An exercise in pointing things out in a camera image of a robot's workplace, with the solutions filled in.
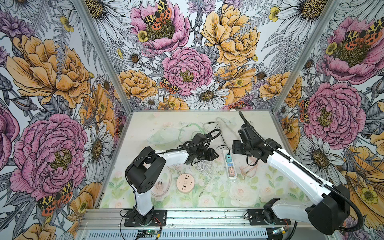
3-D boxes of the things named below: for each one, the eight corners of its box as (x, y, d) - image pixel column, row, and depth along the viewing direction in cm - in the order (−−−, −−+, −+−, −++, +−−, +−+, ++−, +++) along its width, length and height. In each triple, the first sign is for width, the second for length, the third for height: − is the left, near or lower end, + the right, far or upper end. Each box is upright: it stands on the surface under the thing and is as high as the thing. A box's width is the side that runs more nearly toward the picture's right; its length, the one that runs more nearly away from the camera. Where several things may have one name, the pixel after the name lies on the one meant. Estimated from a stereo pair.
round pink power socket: (176, 193, 84) (175, 191, 81) (177, 175, 90) (177, 173, 88) (194, 193, 84) (194, 191, 81) (194, 175, 90) (194, 173, 88)
